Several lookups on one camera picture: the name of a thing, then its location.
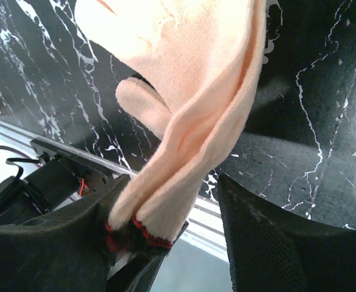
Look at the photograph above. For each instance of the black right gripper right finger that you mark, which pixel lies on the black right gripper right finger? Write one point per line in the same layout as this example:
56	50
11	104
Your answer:
272	249

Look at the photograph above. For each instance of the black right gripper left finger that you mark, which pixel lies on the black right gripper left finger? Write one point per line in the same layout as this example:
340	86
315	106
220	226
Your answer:
68	249

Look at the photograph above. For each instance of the cream glove red cuff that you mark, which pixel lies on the cream glove red cuff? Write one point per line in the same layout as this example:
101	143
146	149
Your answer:
199	64

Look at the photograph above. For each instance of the aluminium front rail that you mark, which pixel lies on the aluminium front rail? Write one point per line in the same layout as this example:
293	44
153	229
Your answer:
159	207

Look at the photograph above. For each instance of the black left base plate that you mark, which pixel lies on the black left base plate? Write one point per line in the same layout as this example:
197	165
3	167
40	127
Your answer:
97	173

